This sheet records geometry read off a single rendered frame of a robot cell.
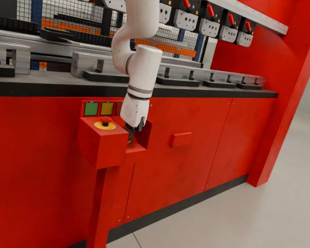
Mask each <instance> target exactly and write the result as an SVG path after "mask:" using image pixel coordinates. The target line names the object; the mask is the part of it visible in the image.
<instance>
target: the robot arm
mask: <svg viewBox="0 0 310 248"><path fill-rule="evenodd" d="M125 5H126V15H127V22H126V23H125V24H124V25H123V26H122V27H121V28H120V29H119V30H118V31H117V32H116V33H115V35H114V37H113V39H112V43H111V51H112V59H113V64H114V67H115V69H116V70H118V71H119V72H121V73H124V74H126V75H129V78H130V79H129V84H128V88H127V91H128V92H127V94H126V96H125V98H124V101H123V105H122V108H121V113H120V117H121V118H122V119H123V120H124V121H125V129H126V131H127V132H129V137H128V141H131V140H133V137H134V134H135V131H142V127H143V126H144V125H145V123H146V119H147V115H148V109H149V99H150V97H151V96H152V93H153V89H154V85H155V80H156V77H157V73H158V69H159V65H160V61H161V58H162V54H163V52H162V51H161V50H160V49H158V48H156V47H152V46H149V45H144V44H139V45H137V48H136V52H135V53H134V52H132V51H131V49H130V39H132V38H149V37H152V36H154V35H155V34H156V33H157V30H158V26H159V0H125Z"/></svg>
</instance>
